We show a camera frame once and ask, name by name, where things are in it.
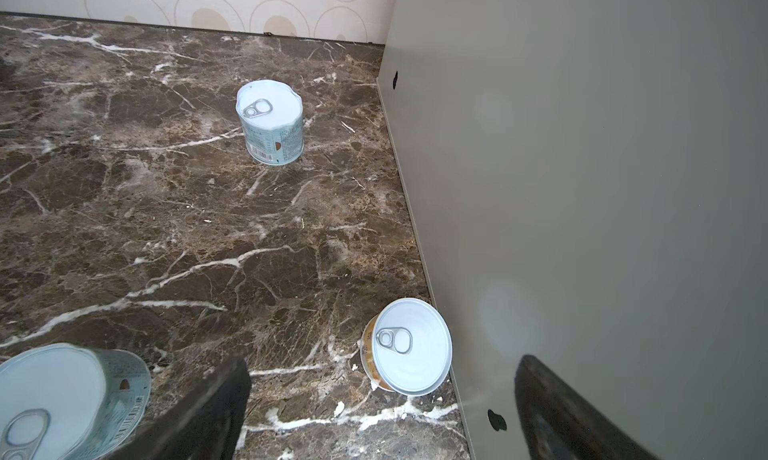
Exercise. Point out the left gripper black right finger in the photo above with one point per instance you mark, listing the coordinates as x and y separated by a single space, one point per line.
558 423

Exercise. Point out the yellow orange labelled can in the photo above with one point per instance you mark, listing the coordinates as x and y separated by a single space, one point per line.
407 348

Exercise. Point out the teal labelled can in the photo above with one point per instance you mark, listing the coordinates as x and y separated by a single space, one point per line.
63 401

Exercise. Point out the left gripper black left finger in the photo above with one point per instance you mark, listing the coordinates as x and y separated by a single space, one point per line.
205 424

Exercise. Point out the light blue labelled can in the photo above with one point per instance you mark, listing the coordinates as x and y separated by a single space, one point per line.
271 116

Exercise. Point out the grey metal cabinet box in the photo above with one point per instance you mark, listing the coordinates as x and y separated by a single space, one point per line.
587 181

